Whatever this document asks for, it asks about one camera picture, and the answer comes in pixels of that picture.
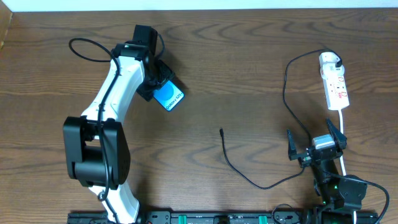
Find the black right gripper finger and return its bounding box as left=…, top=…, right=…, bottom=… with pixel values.
left=326, top=118, right=347, bottom=151
left=287, top=129, right=297, bottom=161

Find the blue Galaxy smartphone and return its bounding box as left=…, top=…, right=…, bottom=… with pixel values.
left=154, top=81, right=185, bottom=111

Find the black USB charging cable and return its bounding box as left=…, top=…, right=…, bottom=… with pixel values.
left=219, top=49, right=340, bottom=190

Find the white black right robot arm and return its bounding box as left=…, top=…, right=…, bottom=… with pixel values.
left=287, top=119, right=368, bottom=223

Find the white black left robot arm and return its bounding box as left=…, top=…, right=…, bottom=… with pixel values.
left=63, top=25, right=175, bottom=223

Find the white power strip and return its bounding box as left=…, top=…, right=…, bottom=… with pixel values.
left=319, top=52, right=349, bottom=111

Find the white power strip cord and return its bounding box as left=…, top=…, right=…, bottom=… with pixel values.
left=338, top=108, right=358, bottom=224

